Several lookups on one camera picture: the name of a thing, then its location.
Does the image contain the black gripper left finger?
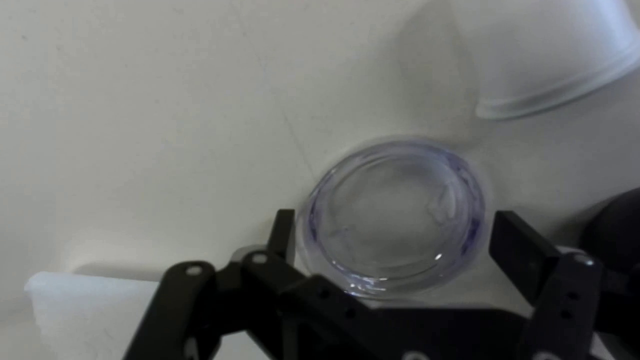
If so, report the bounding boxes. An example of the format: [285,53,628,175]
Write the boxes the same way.
[123,208,376,360]

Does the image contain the small white coffee pod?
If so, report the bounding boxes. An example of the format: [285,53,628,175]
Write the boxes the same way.
[446,0,640,122]

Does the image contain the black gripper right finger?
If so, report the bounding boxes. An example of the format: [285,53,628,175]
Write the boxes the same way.
[489,210,606,360]

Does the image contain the clear plastic lid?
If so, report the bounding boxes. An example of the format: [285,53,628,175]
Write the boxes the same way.
[301,137,494,301]

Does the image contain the white folded napkin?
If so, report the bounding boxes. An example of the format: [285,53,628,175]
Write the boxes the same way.
[24,269,268,360]

